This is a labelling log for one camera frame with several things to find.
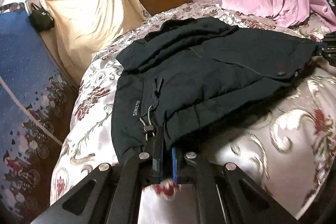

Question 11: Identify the black padded jacket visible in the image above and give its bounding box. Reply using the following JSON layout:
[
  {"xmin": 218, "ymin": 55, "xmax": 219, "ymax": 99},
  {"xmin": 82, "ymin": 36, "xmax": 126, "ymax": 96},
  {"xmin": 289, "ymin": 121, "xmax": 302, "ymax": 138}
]
[{"xmin": 111, "ymin": 17, "xmax": 318, "ymax": 161}]

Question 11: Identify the floral satin bedspread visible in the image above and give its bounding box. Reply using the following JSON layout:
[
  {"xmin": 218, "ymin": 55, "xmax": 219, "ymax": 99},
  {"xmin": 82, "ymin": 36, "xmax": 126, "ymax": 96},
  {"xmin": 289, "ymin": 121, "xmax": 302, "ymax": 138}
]
[{"xmin": 50, "ymin": 1, "xmax": 335, "ymax": 222}]

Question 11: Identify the blue patterned wardrobe cover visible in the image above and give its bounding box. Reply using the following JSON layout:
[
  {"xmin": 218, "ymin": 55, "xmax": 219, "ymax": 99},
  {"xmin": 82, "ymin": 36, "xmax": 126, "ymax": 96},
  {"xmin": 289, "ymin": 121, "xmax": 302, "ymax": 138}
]
[{"xmin": 1, "ymin": 3, "xmax": 77, "ymax": 223}]

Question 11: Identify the yellow hanging cloth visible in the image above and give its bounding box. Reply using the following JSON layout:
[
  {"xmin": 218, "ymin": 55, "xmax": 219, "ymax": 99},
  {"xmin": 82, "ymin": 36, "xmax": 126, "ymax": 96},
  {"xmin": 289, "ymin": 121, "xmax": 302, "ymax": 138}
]
[{"xmin": 45, "ymin": 0, "xmax": 145, "ymax": 84}]

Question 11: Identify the black tote bag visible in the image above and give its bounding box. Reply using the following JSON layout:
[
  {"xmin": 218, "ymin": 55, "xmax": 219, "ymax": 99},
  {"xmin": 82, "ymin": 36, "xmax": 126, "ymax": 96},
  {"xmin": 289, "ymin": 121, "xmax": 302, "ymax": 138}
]
[{"xmin": 29, "ymin": 2, "xmax": 55, "ymax": 32}]

